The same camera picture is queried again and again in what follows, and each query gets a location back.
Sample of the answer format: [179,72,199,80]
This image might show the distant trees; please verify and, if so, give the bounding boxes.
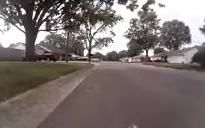
[93,49,130,62]

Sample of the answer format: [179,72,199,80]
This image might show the slender young tree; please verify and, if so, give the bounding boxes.
[61,3,124,64]

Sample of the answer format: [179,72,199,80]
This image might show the low distant house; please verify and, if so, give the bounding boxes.
[119,54,152,64]

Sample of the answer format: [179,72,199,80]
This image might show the grey asphalt road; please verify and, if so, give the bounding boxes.
[36,60,205,128]

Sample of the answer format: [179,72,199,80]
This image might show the tall leafy tree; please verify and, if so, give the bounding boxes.
[124,9,162,59]

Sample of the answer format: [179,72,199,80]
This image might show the dark red vehicle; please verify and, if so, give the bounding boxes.
[34,51,61,63]

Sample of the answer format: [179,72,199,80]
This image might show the large dark-trunked tree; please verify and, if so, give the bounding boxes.
[0,0,91,62]

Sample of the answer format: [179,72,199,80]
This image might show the white house with garage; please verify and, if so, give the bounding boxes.
[150,46,204,65]

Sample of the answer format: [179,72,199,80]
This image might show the grass verge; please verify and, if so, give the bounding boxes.
[143,61,205,73]

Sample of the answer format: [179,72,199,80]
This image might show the round-crowned tree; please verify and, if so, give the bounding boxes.
[159,19,193,52]

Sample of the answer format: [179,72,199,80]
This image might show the pale concrete kerb strip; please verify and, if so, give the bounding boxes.
[0,63,101,128]

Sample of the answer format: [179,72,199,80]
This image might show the green grass lawn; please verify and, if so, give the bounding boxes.
[0,60,95,108]

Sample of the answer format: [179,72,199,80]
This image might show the low grey building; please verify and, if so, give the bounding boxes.
[0,42,54,62]

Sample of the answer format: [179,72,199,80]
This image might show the dark bush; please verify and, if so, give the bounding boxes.
[191,47,205,69]

